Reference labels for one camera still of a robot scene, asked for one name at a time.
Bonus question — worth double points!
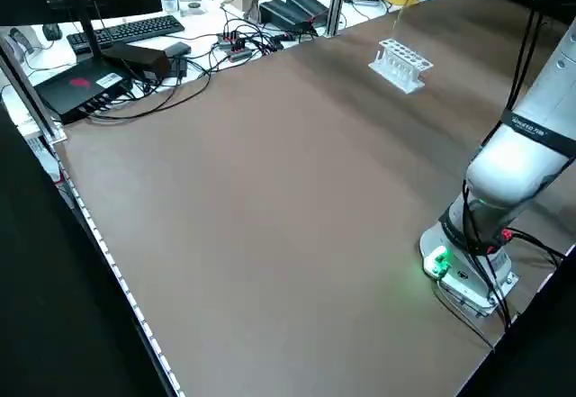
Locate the black power adapter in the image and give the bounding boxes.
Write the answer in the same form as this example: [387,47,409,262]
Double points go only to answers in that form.
[259,0,311,33]
[285,0,330,27]

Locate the clear case dark disc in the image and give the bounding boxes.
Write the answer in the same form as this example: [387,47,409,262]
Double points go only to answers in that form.
[179,0,208,18]

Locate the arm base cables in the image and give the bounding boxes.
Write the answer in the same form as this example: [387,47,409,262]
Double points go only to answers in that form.
[434,228,566,348]

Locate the aluminium frame rail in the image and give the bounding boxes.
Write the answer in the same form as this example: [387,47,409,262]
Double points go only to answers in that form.
[0,32,68,144]

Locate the white test tube rack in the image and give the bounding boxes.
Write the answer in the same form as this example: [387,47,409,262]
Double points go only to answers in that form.
[368,39,434,95]

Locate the aluminium post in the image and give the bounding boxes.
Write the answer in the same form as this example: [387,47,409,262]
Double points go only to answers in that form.
[324,0,351,38]

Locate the usb hub red plugs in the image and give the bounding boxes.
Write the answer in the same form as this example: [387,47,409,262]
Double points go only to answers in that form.
[217,30,254,61]

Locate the black box red logo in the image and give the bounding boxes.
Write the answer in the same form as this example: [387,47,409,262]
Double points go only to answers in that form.
[34,61,134,126]

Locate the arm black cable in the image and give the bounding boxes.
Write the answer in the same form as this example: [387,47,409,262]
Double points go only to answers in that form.
[458,0,541,258]

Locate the black keyboard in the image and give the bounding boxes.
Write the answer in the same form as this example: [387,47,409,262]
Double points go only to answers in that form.
[66,14,186,54]

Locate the black monitor stand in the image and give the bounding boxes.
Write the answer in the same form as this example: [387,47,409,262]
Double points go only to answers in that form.
[78,7,107,63]

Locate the dark power brick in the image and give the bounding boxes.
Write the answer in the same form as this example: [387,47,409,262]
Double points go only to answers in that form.
[103,41,171,81]

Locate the small grey adapter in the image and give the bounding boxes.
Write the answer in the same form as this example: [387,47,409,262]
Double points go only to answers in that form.
[164,41,193,58]

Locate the long black table cable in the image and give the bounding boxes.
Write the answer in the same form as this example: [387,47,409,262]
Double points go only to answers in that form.
[85,50,212,122]

